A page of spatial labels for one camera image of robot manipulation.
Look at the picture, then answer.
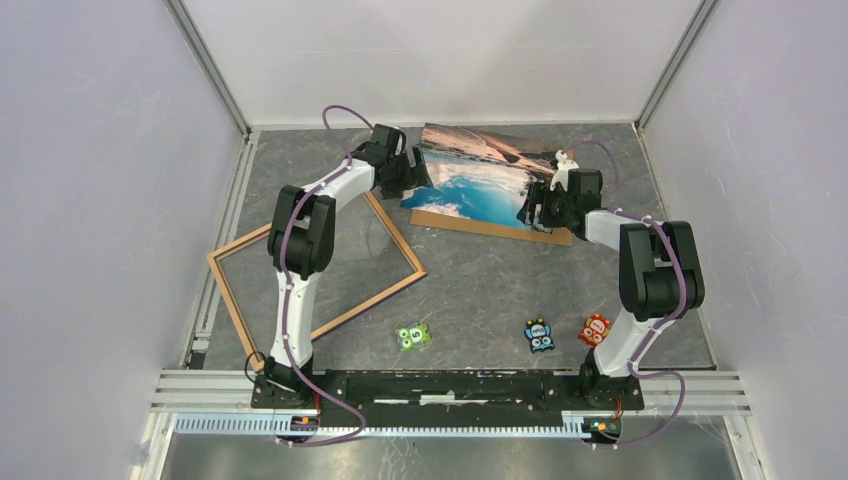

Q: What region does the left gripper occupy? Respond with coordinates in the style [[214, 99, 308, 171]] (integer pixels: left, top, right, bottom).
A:
[[379, 145, 432, 201]]

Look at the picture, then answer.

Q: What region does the landscape photo print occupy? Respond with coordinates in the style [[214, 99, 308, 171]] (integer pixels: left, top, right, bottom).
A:
[[400, 123, 561, 231]]

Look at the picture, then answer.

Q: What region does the wooden picture frame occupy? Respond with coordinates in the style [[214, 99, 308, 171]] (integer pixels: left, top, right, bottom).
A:
[[203, 194, 424, 370]]

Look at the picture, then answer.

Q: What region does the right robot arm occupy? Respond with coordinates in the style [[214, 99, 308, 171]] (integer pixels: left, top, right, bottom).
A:
[[517, 168, 706, 408]]

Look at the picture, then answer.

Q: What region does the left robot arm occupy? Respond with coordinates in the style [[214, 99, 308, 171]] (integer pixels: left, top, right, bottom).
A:
[[262, 124, 430, 408]]

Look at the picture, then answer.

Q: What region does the blue owl sticker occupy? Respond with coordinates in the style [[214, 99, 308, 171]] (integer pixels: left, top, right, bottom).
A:
[[524, 318, 555, 354]]

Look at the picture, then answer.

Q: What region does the red owl sticker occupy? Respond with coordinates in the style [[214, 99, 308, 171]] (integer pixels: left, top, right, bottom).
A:
[[578, 313, 611, 348]]

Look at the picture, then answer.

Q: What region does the green owl sticker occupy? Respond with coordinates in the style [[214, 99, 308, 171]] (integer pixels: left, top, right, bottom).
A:
[[395, 322, 431, 352]]

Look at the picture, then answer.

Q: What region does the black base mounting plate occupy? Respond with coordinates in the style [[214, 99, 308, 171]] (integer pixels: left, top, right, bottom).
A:
[[251, 368, 645, 429]]

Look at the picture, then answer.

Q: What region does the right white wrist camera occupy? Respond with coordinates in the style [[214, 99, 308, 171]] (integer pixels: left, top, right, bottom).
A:
[[549, 150, 579, 192]]

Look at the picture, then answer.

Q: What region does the white slotted cable duct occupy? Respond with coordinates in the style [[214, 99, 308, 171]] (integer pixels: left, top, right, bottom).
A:
[[174, 413, 621, 440]]

